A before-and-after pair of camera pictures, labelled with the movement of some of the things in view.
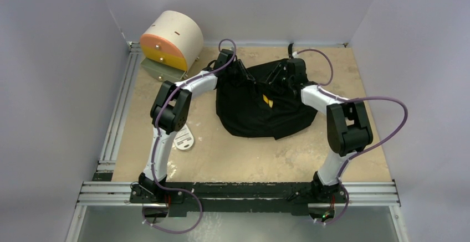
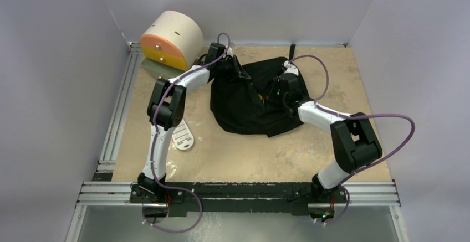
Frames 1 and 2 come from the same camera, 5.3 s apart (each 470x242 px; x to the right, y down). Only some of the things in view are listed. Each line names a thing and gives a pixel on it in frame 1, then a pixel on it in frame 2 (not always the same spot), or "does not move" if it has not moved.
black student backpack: [260, 110] does not move
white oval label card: [184, 139] does not move
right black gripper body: [287, 80] -> [277, 95]
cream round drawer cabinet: [172, 43] does not move
